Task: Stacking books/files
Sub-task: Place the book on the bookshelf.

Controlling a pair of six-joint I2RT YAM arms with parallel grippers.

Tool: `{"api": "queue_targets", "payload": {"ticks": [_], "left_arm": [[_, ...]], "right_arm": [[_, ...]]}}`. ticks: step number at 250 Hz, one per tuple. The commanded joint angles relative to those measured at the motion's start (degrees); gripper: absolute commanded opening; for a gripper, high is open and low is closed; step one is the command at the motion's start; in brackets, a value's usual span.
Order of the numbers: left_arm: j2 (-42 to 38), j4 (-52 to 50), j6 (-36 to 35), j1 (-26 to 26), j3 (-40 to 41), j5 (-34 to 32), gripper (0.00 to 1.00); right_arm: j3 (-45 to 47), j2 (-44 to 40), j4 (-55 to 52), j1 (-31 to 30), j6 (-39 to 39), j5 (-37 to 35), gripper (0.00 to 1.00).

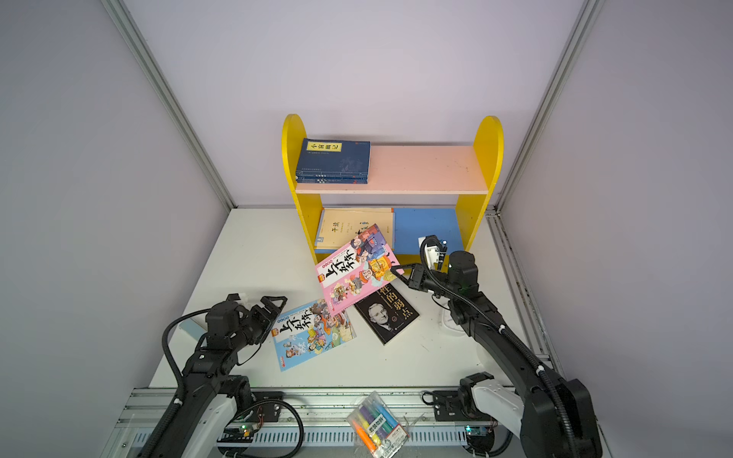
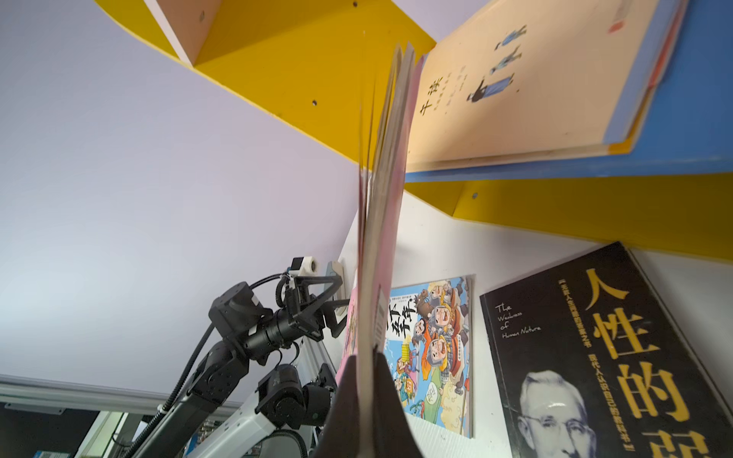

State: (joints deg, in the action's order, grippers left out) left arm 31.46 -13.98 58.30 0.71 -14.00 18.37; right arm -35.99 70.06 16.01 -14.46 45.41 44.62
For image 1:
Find light blue thin book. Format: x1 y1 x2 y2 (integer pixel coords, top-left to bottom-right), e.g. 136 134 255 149
270 300 356 372

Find yellow shelf pink blue boards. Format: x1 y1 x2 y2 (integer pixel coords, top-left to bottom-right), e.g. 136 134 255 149
281 114 505 264

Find pack of coloured markers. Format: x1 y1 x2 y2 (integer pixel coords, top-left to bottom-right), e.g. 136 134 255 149
347 391 408 458

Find black book gold lettering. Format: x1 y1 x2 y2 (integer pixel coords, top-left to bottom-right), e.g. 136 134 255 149
354 284 420 345

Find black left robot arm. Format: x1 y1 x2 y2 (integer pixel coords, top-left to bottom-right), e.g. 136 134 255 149
139 294 304 457

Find dark blue bottom book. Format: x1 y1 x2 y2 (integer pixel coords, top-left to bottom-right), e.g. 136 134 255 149
296 139 371 177

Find cream book blue edge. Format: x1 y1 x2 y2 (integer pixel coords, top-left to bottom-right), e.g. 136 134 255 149
314 207 395 253

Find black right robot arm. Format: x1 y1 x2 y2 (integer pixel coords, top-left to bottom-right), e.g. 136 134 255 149
391 235 603 457

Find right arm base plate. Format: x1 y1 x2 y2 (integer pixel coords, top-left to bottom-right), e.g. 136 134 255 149
421 371 520 423

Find dark blue book yellow label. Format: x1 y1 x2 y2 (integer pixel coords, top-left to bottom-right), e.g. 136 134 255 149
297 177 368 185

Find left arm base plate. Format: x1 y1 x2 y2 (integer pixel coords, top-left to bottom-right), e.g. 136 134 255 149
232 390 284 424

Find pink children's book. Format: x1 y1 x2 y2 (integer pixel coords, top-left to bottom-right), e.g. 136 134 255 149
315 224 398 315

